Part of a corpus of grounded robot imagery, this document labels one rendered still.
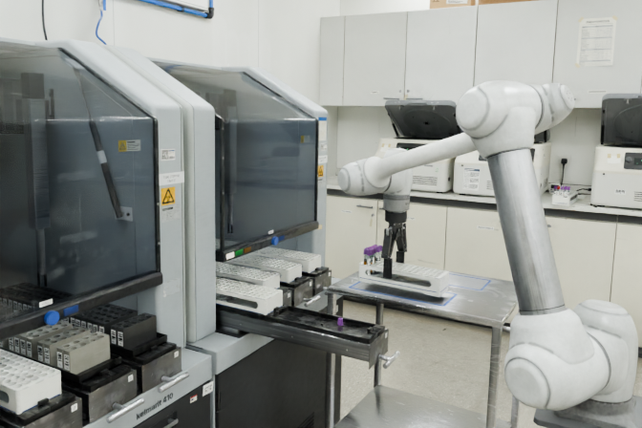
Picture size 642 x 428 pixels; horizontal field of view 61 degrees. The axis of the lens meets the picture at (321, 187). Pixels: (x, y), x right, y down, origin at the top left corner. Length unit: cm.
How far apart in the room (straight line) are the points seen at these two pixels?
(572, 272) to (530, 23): 165
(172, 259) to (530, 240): 93
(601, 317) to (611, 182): 227
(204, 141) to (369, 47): 286
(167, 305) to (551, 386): 98
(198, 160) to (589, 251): 271
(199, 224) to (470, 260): 253
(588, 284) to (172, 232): 281
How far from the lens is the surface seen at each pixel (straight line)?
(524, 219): 132
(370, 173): 170
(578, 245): 374
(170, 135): 153
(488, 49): 407
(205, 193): 165
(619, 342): 148
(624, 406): 157
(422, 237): 393
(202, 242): 166
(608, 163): 370
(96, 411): 140
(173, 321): 163
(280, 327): 166
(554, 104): 145
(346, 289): 193
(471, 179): 378
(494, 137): 132
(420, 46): 420
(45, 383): 133
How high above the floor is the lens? 142
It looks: 7 degrees down
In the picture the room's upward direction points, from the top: 1 degrees clockwise
